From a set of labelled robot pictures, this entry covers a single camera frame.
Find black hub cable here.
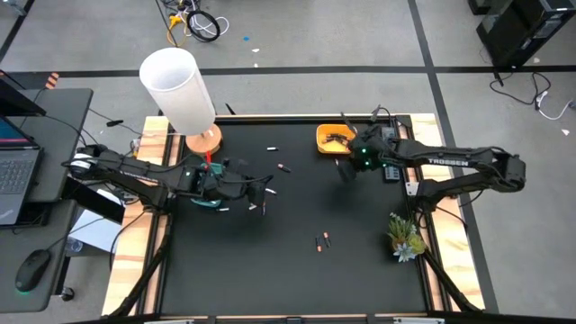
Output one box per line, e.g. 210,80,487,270
369,104,392,130

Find white paper sheet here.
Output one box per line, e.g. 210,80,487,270
69,188,125,256

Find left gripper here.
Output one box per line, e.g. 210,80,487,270
200,157,267,207

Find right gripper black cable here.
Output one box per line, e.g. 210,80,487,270
340,111,360,136

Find teal plastic bin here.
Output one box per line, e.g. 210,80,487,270
189,162,226,210

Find open laptop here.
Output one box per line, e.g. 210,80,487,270
0,114,45,226

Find small succulent plant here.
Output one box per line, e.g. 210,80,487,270
386,211,428,264

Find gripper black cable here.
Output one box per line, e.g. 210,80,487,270
340,111,360,136
215,173,275,202

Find black desk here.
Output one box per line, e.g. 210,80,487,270
0,87,95,314

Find black computer tower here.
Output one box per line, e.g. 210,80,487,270
475,0,576,68

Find black monitor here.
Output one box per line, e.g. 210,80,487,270
0,71,46,117

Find long multiport hub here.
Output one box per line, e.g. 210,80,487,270
381,126,401,184

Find table lamp white shade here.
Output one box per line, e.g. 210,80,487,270
139,47,224,157

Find black floor cable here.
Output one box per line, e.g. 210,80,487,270
489,71,553,108

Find yellow plastic bin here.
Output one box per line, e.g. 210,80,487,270
315,123,359,156

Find coiled black cable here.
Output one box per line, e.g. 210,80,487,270
185,8,221,44

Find white floor cable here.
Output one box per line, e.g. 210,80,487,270
197,15,230,40
535,89,576,122

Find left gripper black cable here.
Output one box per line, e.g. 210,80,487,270
215,173,275,202

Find yellow floor cable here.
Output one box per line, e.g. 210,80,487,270
166,13,189,48

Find black computer mouse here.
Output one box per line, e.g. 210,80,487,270
14,248,52,293

